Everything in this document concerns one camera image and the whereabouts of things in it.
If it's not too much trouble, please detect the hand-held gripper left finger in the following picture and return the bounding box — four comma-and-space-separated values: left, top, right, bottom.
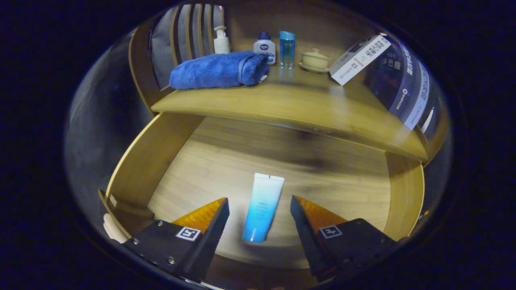
123, 197, 230, 282

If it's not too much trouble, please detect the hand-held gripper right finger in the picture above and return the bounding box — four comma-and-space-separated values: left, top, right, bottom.
290, 195, 404, 282

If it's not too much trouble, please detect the blue and white tube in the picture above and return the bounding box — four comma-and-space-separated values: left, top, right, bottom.
242, 173, 285, 243

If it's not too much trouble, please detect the wooden countertop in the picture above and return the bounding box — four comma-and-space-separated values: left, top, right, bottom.
151, 64, 429, 162

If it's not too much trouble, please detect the blue folded towel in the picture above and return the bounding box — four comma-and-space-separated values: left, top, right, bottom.
169, 50, 270, 90

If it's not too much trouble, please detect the pale grey book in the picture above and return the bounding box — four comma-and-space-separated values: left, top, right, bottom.
401, 60, 436, 130

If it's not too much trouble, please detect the beige lidded teacup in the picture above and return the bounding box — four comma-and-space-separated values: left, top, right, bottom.
299, 48, 331, 74

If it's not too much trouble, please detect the dark blue book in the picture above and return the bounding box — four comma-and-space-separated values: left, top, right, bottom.
365, 40, 424, 121

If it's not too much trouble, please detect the white book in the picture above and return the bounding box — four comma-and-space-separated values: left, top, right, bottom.
329, 34, 392, 86

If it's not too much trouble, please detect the clear blue bottle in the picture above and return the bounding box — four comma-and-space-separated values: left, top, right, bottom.
279, 31, 296, 69

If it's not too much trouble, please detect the white bottle with blue cap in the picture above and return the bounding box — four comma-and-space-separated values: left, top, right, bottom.
253, 32, 277, 66

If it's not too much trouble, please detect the white pump bottle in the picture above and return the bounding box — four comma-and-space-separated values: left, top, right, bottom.
213, 25, 231, 55

